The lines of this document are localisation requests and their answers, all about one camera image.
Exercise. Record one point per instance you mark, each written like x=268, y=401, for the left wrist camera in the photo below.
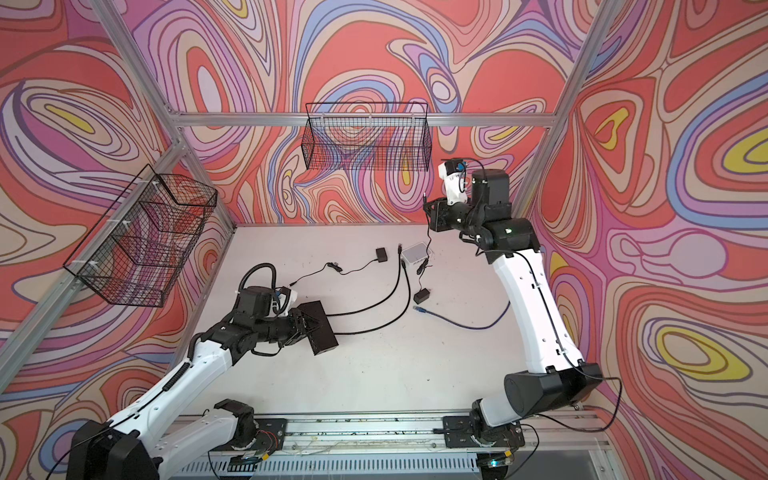
x=283, y=299

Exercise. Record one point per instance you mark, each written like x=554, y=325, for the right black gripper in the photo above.
x=437, y=213

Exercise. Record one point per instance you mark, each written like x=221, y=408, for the black power adapter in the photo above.
x=381, y=256
x=423, y=293

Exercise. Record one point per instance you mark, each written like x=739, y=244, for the wire mesh basket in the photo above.
x=367, y=136
x=160, y=218

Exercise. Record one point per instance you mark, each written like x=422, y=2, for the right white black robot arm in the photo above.
x=476, y=204

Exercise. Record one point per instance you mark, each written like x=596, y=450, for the small white network switch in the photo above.
x=416, y=254

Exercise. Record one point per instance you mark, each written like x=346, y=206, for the black network switch box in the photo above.
x=320, y=334

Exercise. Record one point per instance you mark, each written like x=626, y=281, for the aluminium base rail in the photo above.
x=411, y=445

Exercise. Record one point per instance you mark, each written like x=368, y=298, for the back wire mesh basket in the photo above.
x=367, y=136

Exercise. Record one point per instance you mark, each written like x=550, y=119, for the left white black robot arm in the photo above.
x=135, y=442

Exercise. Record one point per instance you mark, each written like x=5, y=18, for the left wire mesh basket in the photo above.
x=160, y=218

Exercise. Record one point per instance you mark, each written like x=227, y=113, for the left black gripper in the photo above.
x=297, y=325

